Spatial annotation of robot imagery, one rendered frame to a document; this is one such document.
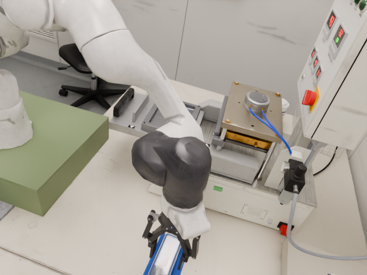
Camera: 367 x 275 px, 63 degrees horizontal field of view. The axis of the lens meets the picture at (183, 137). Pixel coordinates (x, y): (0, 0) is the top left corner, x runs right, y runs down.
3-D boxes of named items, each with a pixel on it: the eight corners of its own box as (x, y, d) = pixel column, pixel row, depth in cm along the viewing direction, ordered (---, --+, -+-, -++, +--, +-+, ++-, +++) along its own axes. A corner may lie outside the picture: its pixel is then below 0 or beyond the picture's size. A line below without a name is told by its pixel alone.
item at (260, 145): (271, 119, 109) (280, 97, 103) (270, 157, 92) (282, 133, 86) (225, 106, 111) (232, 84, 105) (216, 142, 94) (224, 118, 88)
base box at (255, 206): (290, 171, 130) (306, 141, 119) (294, 245, 101) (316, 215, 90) (172, 137, 135) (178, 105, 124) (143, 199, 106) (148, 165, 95)
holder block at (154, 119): (200, 111, 114) (201, 105, 113) (188, 142, 99) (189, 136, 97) (159, 100, 116) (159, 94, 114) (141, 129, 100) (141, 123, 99)
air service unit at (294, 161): (287, 181, 92) (307, 145, 83) (289, 219, 81) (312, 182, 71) (271, 176, 92) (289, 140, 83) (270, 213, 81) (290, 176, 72)
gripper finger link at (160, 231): (171, 229, 70) (166, 226, 70) (149, 245, 78) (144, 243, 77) (176, 216, 74) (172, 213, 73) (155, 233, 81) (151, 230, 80)
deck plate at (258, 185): (307, 141, 119) (308, 139, 118) (316, 208, 92) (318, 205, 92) (196, 110, 123) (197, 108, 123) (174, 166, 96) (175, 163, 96)
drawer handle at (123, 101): (134, 96, 115) (134, 88, 112) (118, 117, 103) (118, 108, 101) (129, 95, 115) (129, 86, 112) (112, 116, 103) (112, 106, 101)
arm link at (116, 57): (93, 34, 54) (164, 185, 59) (164, 21, 66) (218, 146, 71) (71, 57, 63) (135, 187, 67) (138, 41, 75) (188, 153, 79)
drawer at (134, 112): (202, 119, 117) (207, 102, 112) (190, 154, 100) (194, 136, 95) (132, 99, 120) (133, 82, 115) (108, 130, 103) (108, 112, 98)
